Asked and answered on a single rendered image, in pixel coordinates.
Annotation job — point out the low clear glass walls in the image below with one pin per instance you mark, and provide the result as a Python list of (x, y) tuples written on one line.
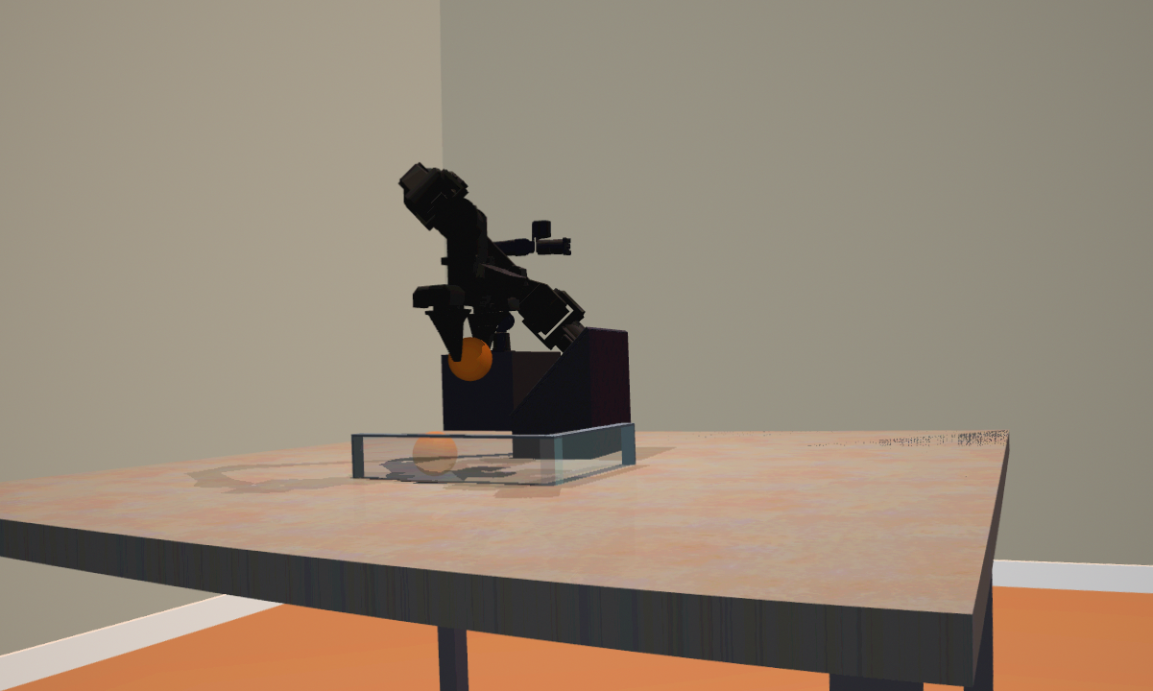
[(541, 462)]

